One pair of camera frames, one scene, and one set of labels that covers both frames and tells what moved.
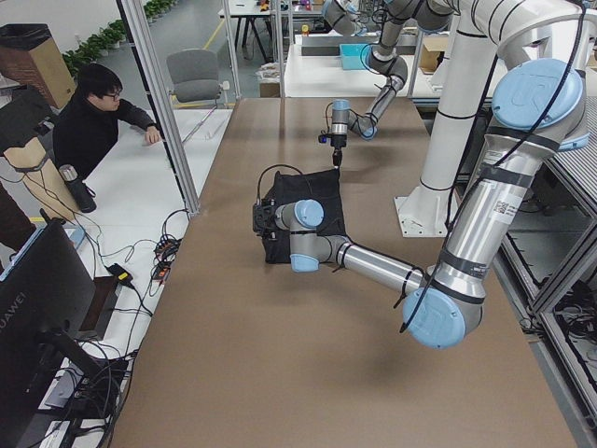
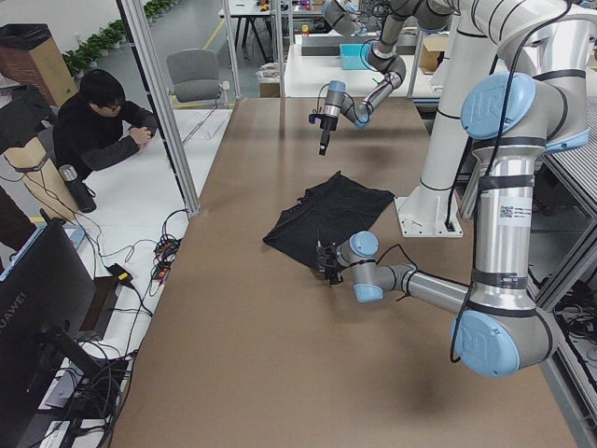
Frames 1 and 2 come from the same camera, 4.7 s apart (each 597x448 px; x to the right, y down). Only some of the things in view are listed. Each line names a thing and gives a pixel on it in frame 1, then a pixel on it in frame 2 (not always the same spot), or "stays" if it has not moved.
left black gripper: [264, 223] → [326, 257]
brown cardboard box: [30, 56] stays
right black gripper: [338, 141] → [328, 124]
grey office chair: [196, 76] stays
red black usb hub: [165, 251] stays
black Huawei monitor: [47, 302] stays
